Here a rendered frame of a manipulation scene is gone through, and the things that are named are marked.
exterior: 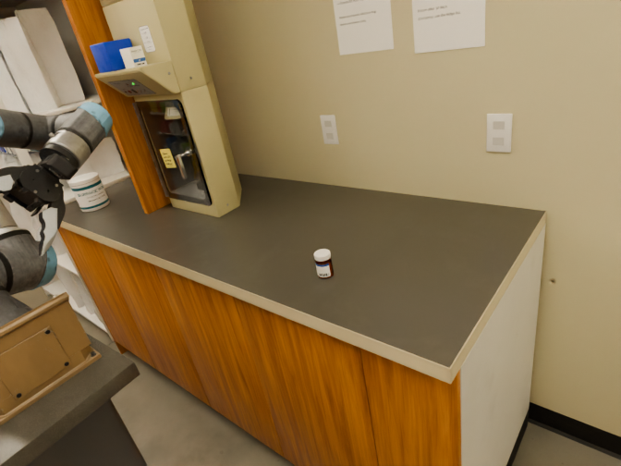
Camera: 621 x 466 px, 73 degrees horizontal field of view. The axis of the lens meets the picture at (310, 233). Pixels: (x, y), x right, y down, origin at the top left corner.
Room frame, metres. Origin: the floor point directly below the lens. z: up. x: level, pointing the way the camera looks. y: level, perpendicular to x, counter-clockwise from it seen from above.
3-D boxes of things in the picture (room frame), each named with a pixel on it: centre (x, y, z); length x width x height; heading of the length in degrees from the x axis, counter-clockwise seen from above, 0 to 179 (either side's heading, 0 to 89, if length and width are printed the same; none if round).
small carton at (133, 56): (1.54, 0.46, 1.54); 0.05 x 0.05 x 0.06; 54
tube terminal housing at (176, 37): (1.70, 0.36, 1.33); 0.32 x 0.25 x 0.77; 46
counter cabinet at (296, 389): (1.53, 0.28, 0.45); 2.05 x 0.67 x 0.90; 46
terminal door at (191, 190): (1.60, 0.45, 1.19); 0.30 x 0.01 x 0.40; 46
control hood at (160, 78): (1.56, 0.49, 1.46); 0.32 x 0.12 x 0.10; 46
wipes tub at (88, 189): (1.93, 0.98, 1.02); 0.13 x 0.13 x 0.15
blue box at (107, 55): (1.62, 0.55, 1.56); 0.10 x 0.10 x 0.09; 46
